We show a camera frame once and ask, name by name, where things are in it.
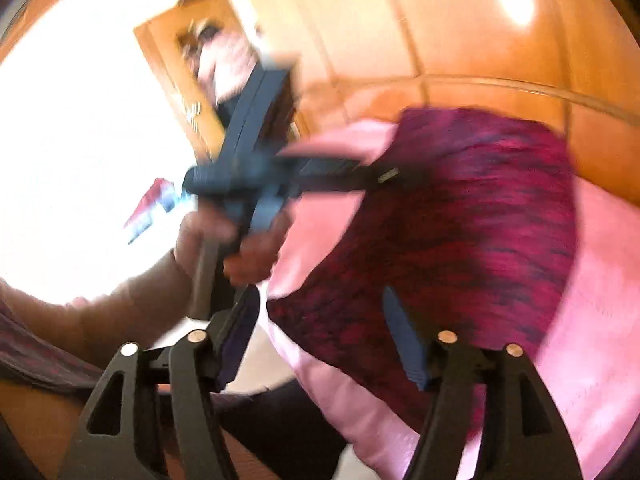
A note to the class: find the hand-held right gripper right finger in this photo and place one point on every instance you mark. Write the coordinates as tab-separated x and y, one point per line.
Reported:
406	340

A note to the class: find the maroon knit sweater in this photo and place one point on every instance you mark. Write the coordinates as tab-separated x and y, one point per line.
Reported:
450	240

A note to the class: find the pink bed sheet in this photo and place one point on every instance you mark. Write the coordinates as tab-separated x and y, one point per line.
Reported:
600	310

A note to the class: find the person's maroon patterned top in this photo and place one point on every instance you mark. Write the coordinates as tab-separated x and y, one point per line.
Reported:
35	355

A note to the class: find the person's left forearm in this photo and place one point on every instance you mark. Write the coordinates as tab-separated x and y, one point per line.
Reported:
100	310

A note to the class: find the wooden cabinet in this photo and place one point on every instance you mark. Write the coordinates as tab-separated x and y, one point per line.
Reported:
200	85

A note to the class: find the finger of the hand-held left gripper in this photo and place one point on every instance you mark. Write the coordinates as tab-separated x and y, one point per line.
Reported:
350	177

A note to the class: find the person's dark trousers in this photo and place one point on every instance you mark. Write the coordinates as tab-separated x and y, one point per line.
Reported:
280	430

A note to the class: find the wooden headboard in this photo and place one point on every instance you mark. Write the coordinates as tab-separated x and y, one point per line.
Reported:
600	150

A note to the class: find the person's left hand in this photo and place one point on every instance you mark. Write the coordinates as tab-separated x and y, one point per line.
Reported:
255	260

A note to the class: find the red and blue packet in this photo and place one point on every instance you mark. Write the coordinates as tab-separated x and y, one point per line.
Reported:
150	210

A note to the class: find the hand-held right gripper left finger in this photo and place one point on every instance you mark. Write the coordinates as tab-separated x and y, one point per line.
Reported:
240	330

